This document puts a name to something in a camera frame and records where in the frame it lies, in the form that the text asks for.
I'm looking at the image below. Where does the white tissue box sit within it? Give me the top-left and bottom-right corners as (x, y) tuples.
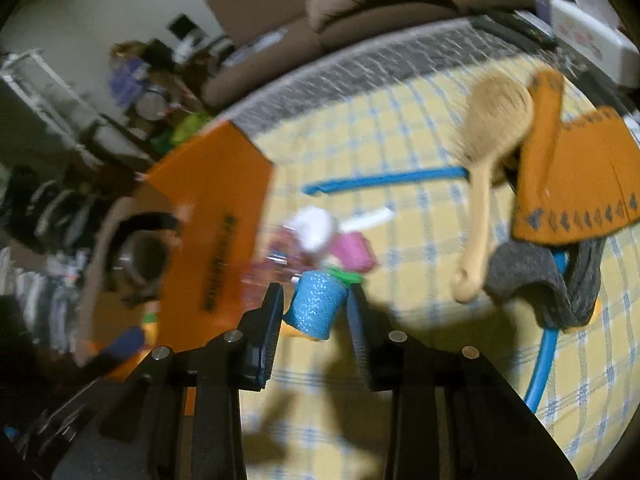
(547, 0), (640, 88)

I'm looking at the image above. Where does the purple bag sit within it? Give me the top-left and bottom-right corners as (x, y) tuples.
(107, 55), (146, 108)

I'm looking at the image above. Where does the wooden hairbrush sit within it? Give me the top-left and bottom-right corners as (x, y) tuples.
(450, 72), (536, 303)

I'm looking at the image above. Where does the clear bag of rubber bands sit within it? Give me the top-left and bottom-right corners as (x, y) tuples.
(245, 225), (321, 301)

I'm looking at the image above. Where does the brown sofa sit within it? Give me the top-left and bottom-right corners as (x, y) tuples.
(200, 0), (551, 108)

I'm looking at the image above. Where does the white metal rack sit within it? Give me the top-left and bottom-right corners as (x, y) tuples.
(0, 50), (101, 171)

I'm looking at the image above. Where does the dark grey sock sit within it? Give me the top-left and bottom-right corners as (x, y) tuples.
(482, 237), (607, 331)

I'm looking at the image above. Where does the orange patterned sock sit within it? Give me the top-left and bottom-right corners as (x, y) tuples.
(510, 70), (640, 247)

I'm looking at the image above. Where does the orange cardboard box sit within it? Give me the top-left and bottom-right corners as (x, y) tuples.
(75, 120), (276, 396)

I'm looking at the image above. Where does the pink hair roller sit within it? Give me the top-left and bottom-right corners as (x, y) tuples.
(330, 232), (377, 275)

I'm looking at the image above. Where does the white round cap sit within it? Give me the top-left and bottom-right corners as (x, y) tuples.
(290, 206), (341, 256)

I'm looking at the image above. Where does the blue plastic hoop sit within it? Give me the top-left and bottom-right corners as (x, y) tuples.
(302, 167), (571, 411)

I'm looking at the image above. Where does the round tin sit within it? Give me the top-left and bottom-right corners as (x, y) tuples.
(135, 87), (168, 121)

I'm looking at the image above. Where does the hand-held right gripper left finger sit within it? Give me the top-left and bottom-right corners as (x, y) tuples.
(50, 282), (286, 480)

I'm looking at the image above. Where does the white plastic strip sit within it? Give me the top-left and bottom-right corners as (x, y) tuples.
(340, 208), (395, 233)

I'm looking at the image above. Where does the brown sofa cushion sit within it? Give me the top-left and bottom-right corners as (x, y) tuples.
(305, 0), (463, 51)

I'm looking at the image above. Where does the green bag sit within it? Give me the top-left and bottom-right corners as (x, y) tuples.
(170, 112), (213, 146)

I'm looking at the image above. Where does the blue hair roller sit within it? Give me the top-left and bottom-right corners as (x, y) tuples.
(282, 270), (348, 342)
(97, 327), (146, 361)

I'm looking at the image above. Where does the green hair roller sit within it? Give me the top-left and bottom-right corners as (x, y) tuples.
(327, 266), (363, 288)

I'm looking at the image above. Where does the grey patterned table cloth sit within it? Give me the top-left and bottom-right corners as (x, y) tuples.
(220, 15), (556, 126)

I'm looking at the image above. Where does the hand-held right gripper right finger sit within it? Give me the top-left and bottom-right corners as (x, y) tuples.
(346, 285), (571, 480)

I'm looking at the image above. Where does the metal cup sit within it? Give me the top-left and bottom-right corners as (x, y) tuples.
(117, 232), (168, 286)

